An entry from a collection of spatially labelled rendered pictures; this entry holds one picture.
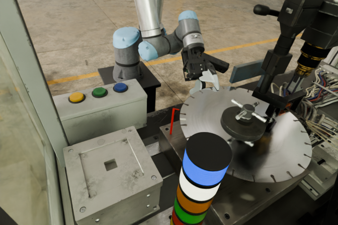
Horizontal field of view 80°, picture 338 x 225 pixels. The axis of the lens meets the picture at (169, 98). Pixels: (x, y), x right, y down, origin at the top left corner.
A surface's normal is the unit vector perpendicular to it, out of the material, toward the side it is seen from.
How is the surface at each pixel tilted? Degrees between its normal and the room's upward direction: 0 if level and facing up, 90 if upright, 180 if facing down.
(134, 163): 0
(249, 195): 0
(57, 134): 90
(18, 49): 90
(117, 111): 90
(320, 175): 90
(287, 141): 0
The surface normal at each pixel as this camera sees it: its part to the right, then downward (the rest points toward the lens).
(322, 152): -0.88, 0.25
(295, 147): 0.07, -0.78
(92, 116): 0.48, 0.58
